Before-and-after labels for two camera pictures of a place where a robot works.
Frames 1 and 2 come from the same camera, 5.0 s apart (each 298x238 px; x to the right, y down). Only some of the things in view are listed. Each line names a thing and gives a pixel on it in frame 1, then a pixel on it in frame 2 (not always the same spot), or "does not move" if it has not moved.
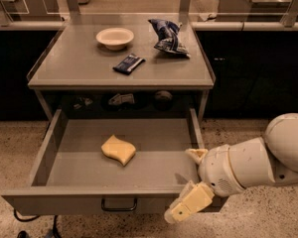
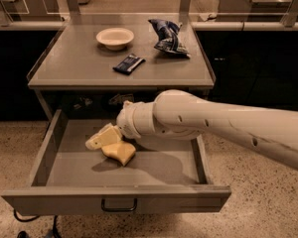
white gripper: x=219 y=169 to x=126 y=122
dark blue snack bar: x=126 y=65 does not move
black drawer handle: x=117 y=209 does not move
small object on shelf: x=122 y=98 does not move
